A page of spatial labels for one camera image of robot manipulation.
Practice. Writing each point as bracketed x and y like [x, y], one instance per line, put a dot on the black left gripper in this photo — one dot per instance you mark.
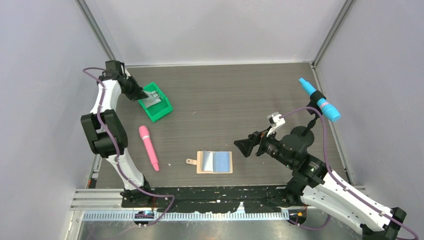
[138, 93]

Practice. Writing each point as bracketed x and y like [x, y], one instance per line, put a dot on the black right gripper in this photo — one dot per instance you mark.
[245, 145]

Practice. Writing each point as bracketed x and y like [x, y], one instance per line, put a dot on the beige card holder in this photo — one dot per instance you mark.
[212, 162]

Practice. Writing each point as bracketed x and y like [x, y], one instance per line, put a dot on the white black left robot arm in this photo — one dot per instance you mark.
[106, 135]

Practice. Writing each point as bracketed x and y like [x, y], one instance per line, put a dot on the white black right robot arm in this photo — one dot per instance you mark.
[314, 185]

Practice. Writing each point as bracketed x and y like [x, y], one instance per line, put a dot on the green plastic bin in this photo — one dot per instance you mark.
[160, 110]

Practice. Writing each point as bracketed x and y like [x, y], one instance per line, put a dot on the pink toy microphone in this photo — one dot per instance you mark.
[150, 150]

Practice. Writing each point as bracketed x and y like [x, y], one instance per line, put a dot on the black microphone stand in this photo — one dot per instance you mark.
[305, 132]

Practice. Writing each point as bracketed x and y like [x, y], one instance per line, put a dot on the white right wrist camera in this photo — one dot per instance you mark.
[276, 121]

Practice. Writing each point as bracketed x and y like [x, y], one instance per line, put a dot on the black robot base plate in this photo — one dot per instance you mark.
[213, 199]

